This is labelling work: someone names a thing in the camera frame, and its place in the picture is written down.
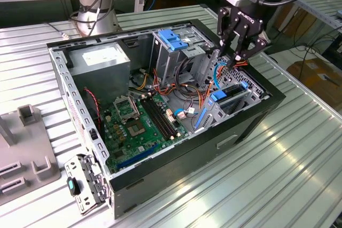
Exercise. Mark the beige board connector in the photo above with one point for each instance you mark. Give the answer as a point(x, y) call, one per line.
point(182, 116)

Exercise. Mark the black open PC case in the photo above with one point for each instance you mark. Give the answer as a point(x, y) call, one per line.
point(187, 164)

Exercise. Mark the blue expansion slot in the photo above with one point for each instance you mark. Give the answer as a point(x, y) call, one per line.
point(139, 156)

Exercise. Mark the metal slot bracket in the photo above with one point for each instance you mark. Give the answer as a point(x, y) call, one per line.
point(77, 164)

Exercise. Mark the metal optical drive cage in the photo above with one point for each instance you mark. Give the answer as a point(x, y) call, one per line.
point(165, 62)

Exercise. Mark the black RAM slot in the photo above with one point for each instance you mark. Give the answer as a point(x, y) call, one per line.
point(164, 116)
point(161, 117)
point(158, 119)

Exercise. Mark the CPU socket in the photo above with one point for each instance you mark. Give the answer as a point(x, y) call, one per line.
point(136, 129)

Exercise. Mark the black case fan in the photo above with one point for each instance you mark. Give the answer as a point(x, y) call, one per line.
point(92, 106)

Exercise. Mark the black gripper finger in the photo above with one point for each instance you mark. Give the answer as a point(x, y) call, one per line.
point(256, 49)
point(225, 27)

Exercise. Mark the cardboard box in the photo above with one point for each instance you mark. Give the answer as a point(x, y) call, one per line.
point(318, 77)

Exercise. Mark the metal disk bay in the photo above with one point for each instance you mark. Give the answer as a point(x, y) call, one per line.
point(215, 113)

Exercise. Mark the grey power supply unit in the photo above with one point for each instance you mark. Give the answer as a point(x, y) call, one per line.
point(101, 73)

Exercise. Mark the black latch teal button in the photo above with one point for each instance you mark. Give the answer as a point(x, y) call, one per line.
point(71, 185)

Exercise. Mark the tall white board connector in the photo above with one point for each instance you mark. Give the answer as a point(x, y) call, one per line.
point(170, 116)

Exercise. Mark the hard disk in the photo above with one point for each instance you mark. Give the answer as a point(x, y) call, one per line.
point(217, 96)

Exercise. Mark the small blue labelled plug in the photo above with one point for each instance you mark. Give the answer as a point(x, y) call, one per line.
point(178, 111)

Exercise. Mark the metal slat side table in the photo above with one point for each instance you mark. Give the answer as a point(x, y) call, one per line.
point(320, 6)

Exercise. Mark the grey parts rack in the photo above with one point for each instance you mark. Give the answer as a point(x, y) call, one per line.
point(29, 142)

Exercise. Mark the green motherboard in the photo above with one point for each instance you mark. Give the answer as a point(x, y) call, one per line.
point(144, 144)

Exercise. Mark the blue plastic drive latch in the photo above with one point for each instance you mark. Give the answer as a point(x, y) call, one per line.
point(169, 41)

